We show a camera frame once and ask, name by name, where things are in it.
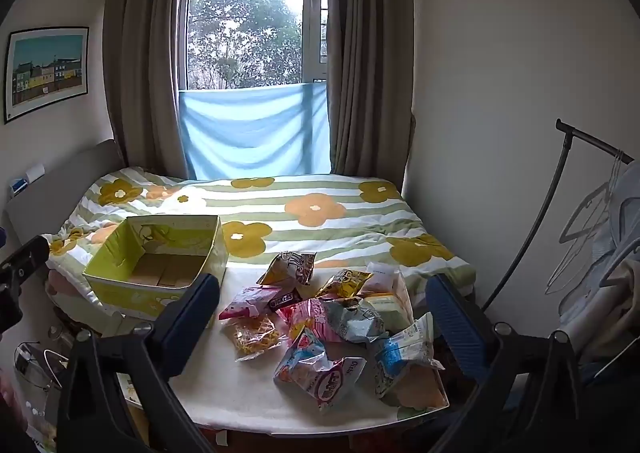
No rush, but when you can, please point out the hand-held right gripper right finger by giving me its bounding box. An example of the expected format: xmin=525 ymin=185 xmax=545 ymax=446
xmin=425 ymin=273 xmax=588 ymax=453

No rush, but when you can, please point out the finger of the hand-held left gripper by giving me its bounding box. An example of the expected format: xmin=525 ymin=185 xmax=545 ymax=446
xmin=0 ymin=235 xmax=51 ymax=284

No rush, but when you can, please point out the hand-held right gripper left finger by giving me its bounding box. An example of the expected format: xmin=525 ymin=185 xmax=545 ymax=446
xmin=57 ymin=273 xmax=222 ymax=453

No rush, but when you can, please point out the yellow-green cardboard box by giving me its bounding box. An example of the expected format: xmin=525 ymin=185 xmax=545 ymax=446
xmin=81 ymin=214 xmax=229 ymax=323

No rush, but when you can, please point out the blue white snack packet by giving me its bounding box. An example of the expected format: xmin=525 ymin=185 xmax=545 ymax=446
xmin=375 ymin=312 xmax=446 ymax=400

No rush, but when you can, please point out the grey snack bag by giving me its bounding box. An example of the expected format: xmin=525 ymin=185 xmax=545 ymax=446
xmin=322 ymin=298 xmax=391 ymax=344

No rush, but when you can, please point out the yellow striped snack bag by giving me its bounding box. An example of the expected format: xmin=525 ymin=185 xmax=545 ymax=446
xmin=256 ymin=250 xmax=318 ymax=288

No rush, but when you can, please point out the red pink snack packet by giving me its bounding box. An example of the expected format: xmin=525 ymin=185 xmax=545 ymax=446
xmin=276 ymin=298 xmax=331 ymax=340

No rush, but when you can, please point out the light blue pink snack packet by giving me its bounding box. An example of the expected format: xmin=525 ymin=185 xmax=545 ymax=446
xmin=273 ymin=328 xmax=332 ymax=392

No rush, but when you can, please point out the pink white snack packet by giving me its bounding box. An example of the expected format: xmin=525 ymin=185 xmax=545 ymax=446
xmin=304 ymin=357 xmax=367 ymax=414

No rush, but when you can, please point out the orange snack packet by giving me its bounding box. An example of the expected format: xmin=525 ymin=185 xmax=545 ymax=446
xmin=367 ymin=273 xmax=416 ymax=334

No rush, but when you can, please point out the clear glass container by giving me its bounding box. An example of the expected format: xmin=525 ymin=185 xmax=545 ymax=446
xmin=14 ymin=340 xmax=69 ymax=392

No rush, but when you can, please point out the clear yellow waffle snack packet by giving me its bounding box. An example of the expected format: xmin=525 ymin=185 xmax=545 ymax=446
xmin=222 ymin=315 xmax=291 ymax=362

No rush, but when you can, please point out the white floral tablecloth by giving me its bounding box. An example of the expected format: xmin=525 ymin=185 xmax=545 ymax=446
xmin=112 ymin=253 xmax=451 ymax=434

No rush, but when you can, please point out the grey headboard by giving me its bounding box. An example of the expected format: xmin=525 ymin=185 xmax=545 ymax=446
xmin=4 ymin=139 xmax=127 ymax=246

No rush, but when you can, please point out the brown chocolate bar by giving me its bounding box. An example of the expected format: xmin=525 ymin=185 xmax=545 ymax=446
xmin=267 ymin=288 xmax=304 ymax=314

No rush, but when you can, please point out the black clothes rack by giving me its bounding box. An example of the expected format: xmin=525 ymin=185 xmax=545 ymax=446
xmin=479 ymin=118 xmax=627 ymax=315

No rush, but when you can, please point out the floral striped blanket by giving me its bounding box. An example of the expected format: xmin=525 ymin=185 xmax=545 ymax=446
xmin=41 ymin=166 xmax=477 ymax=301

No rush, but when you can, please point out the cream garment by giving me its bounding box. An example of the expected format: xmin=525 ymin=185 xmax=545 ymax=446
xmin=585 ymin=258 xmax=640 ymax=366

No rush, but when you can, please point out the light blue garment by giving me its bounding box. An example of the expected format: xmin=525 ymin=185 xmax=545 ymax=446
xmin=559 ymin=160 xmax=640 ymax=326

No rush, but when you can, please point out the light blue cloth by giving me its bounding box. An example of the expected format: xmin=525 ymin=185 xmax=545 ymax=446
xmin=178 ymin=81 xmax=332 ymax=182

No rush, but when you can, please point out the brown curtain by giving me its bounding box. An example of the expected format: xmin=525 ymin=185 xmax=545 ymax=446
xmin=327 ymin=0 xmax=416 ymax=180
xmin=102 ymin=0 xmax=189 ymax=182

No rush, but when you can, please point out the window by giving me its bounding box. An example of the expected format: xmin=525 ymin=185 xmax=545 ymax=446
xmin=177 ymin=0 xmax=331 ymax=94

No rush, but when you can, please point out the grey wire hanger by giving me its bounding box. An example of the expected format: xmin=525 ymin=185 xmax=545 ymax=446
xmin=544 ymin=148 xmax=627 ymax=295

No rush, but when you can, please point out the framed wall poster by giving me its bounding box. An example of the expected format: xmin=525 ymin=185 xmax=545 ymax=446
xmin=4 ymin=26 xmax=90 ymax=125

